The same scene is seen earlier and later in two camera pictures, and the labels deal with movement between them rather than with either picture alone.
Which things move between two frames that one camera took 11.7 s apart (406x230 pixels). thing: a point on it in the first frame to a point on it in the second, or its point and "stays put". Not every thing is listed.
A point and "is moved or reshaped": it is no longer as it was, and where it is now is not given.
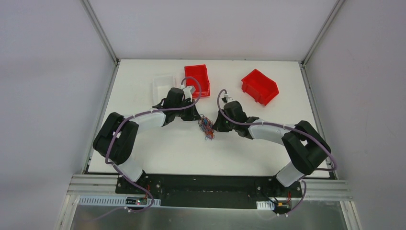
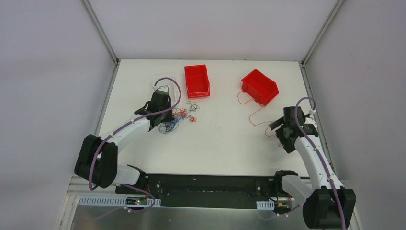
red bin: x=259 y=86 stays put
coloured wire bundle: x=206 y=125 is moved or reshaped
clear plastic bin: x=161 y=84 stays put
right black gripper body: x=221 y=123 to x=282 y=133
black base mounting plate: x=211 y=190 stays put
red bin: x=197 y=76 stays put
